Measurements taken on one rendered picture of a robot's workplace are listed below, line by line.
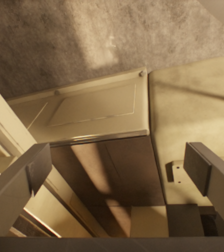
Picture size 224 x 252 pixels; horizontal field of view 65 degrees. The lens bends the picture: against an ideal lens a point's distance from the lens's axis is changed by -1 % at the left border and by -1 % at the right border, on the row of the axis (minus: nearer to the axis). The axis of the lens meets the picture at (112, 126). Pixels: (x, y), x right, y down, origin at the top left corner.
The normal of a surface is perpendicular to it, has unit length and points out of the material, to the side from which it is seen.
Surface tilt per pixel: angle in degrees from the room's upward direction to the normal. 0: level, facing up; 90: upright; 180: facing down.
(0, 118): 90
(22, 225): 90
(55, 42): 0
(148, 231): 90
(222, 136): 0
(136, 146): 0
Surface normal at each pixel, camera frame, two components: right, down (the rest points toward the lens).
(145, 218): -0.29, -0.75
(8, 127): 0.95, -0.14
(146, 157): -0.14, 0.65
